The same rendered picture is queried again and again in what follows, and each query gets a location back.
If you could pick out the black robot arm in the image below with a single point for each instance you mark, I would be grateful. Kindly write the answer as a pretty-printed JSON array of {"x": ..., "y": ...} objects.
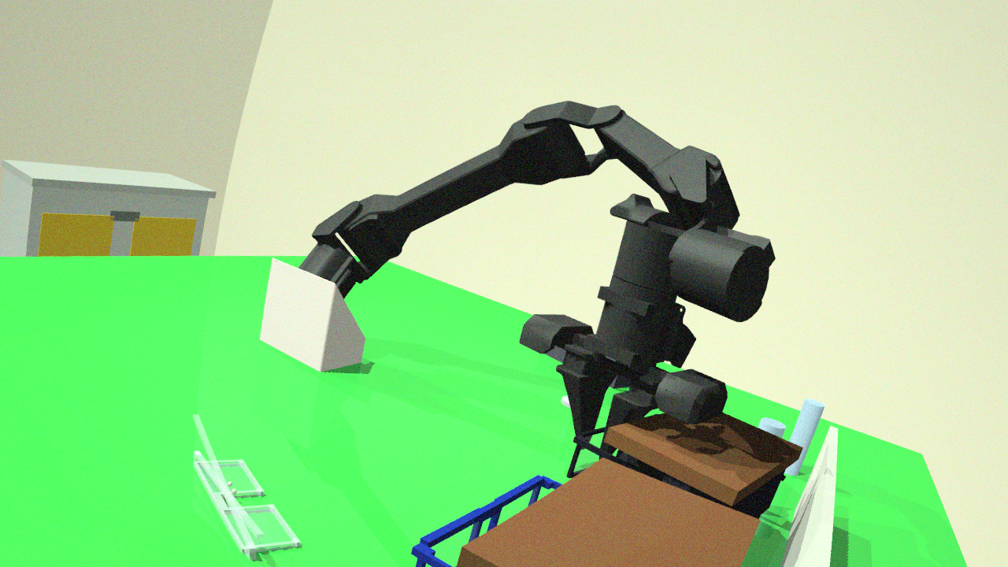
[{"x": 691, "y": 251}]

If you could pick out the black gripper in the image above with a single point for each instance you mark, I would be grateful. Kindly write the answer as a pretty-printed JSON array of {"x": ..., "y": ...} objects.
[{"x": 631, "y": 330}]

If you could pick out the light blue cylinder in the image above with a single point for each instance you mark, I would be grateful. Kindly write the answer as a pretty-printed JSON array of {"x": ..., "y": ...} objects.
[
  {"x": 804, "y": 431},
  {"x": 772, "y": 426}
]

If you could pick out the long white flat panel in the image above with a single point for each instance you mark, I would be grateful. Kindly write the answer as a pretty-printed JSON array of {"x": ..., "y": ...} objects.
[{"x": 810, "y": 538}]

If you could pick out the black glasses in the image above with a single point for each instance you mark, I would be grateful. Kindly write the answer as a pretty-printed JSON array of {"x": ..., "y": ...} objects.
[{"x": 588, "y": 450}]

